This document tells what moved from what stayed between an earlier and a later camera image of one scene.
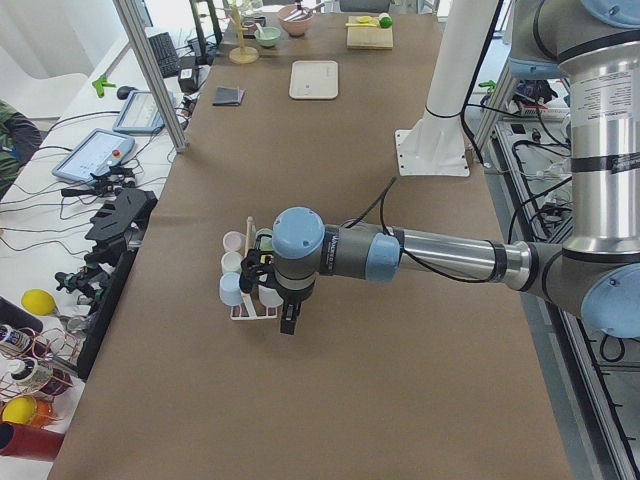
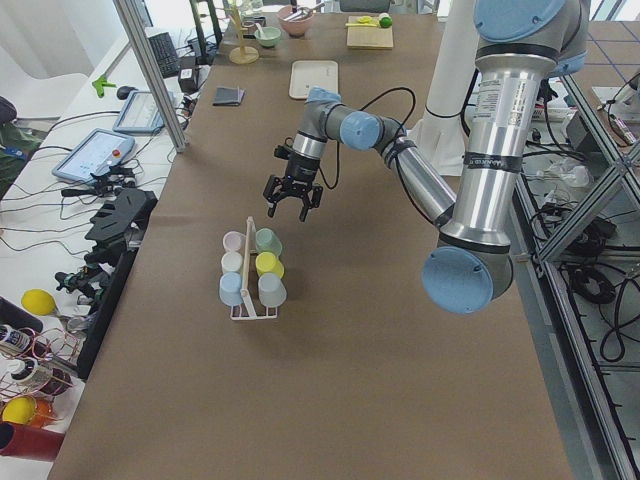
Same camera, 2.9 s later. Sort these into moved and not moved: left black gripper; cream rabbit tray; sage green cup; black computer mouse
Moved: left black gripper
Not moved: black computer mouse; sage green cup; cream rabbit tray
